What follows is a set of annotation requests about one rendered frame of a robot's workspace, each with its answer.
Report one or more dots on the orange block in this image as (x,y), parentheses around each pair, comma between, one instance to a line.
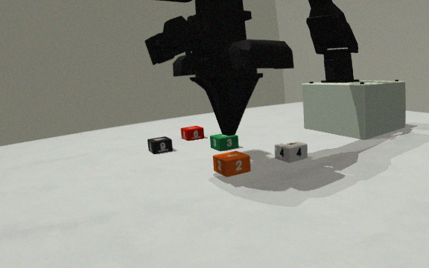
(232,163)

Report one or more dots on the green block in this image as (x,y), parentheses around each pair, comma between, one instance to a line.
(222,142)

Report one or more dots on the red block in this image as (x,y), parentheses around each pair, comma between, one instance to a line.
(192,133)

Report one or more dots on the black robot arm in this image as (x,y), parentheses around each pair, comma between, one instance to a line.
(328,29)

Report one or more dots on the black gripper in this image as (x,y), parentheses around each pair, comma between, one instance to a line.
(229,73)

